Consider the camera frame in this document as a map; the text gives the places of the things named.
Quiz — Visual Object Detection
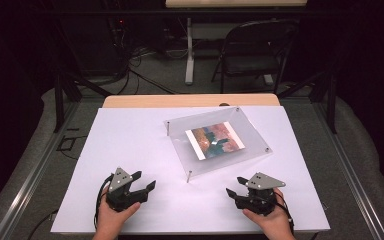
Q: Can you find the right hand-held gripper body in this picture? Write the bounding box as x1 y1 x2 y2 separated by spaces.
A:
236 171 287 216

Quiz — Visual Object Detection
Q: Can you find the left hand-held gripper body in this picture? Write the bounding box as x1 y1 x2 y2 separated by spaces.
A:
105 167 149 213

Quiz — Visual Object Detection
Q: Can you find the painting print card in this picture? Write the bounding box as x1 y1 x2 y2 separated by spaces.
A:
184 121 246 162

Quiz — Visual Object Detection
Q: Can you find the clear acrylic photo frame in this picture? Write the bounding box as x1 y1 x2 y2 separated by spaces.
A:
163 105 274 184

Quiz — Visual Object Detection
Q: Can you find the person's left hand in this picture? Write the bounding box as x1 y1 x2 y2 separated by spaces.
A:
95 186 142 236

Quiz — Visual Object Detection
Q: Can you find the person's right hand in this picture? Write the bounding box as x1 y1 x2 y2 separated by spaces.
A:
242 187 295 239

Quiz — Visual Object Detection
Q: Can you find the white table sheet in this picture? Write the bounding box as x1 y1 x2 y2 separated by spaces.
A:
50 105 331 234

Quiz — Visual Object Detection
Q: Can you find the light wooden table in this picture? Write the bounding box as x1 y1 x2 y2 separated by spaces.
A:
102 93 281 109

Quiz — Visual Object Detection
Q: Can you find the black metal stand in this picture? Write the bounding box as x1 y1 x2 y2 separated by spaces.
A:
53 71 113 134
277 71 338 135

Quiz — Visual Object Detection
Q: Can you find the black folding chair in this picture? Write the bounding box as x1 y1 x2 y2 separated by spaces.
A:
211 19 300 95

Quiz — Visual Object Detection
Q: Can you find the white desk leg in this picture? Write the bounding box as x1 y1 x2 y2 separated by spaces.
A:
184 17 196 86

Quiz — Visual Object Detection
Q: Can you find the beige desk top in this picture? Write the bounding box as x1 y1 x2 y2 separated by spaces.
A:
165 0 308 9

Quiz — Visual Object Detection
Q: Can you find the left hand-held gripper cable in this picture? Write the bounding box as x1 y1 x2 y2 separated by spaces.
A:
93 174 115 231

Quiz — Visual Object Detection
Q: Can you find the hand-held gripper cable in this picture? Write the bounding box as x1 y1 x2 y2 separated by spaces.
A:
273 190 295 234
93 174 115 231

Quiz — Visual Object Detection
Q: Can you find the right hand-held gripper cable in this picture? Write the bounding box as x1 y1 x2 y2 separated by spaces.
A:
273 190 295 234

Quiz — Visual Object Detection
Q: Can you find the black cable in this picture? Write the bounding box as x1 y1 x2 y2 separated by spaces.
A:
26 208 60 240

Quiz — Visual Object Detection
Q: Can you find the aluminium rail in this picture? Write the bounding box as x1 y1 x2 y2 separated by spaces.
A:
0 99 81 240
313 99 384 240

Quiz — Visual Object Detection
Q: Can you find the bundle of floor cables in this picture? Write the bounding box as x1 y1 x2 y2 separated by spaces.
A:
111 18 181 96

